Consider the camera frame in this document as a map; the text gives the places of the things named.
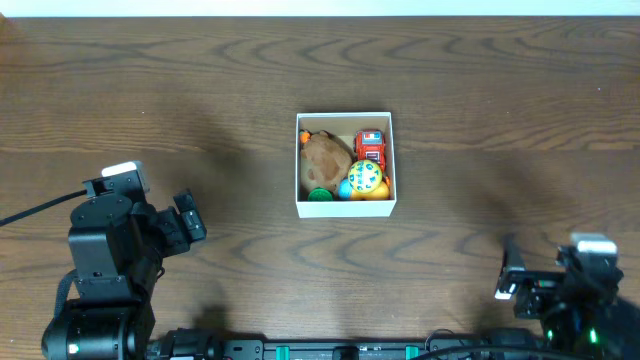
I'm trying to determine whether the yellow rubber duck toy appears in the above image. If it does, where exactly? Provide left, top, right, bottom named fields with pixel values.
left=338, top=177, right=391, bottom=201

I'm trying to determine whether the green knitted ball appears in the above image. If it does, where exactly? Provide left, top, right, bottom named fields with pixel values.
left=307, top=187, right=334, bottom=202

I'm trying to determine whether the brown plush toy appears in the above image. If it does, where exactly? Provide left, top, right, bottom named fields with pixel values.
left=299, top=130, right=353, bottom=195

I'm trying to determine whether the yellow blue patterned ball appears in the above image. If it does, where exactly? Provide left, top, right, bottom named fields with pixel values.
left=347, top=159, right=383, bottom=194

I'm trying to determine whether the red toy fire truck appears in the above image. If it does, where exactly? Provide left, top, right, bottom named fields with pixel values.
left=354, top=129, right=386, bottom=171

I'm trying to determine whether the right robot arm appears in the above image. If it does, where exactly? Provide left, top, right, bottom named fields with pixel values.
left=495, top=233, right=639, bottom=359

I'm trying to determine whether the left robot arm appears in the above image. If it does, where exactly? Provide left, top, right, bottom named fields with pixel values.
left=41, top=161, right=207, bottom=359

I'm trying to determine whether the white cardboard box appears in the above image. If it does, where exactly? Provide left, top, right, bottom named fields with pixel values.
left=295, top=112, right=397, bottom=218

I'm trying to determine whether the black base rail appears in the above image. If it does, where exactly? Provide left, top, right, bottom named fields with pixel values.
left=144, top=329, right=578, bottom=360

